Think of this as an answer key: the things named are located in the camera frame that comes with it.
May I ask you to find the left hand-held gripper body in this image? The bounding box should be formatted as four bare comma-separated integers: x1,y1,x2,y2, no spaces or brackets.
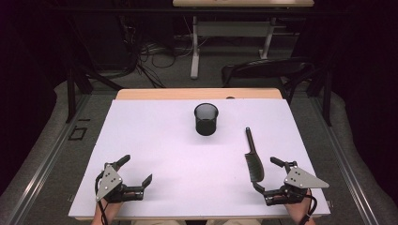
95,161,145,203

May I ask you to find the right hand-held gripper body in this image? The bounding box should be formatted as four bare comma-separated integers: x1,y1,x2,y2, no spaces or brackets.
263,159,330,207

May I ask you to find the black handled comb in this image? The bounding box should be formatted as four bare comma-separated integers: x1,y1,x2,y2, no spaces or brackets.
244,127,266,184

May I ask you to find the black mesh pen cup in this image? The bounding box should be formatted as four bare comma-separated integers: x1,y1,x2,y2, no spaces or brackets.
193,102,220,137

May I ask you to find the person's right hand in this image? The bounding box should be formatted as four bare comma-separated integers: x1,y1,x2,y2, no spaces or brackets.
282,189,315,218

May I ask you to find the person's left hand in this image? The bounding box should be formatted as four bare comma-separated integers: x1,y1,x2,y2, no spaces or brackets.
93,200,125,219

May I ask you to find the white table board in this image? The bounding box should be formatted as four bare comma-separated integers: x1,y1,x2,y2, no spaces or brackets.
68,98,331,219

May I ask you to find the black metal stand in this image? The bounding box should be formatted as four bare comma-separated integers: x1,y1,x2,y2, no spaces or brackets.
63,15,125,124
305,59,334,128

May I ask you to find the wooden table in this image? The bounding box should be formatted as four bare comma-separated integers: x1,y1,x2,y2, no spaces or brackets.
68,87,331,221

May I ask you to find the black chair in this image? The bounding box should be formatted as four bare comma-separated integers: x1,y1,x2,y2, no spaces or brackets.
221,57,317,106

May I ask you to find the wooden desk with white legs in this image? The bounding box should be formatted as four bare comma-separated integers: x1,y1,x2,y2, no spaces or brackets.
172,0,315,80

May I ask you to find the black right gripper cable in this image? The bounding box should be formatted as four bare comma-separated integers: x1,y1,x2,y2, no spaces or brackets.
298,188,319,225

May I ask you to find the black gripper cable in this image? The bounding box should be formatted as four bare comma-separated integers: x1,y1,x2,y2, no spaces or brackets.
298,188,319,225
94,172,110,225

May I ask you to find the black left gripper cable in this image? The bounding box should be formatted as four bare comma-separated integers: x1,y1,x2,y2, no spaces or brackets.
94,172,110,225

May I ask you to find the aluminium floor rail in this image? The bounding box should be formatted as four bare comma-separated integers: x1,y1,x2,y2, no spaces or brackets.
309,96,380,225
0,93,92,225

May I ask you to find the bundle of floor cables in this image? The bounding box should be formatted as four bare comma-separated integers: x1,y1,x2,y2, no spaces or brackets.
117,14,195,89

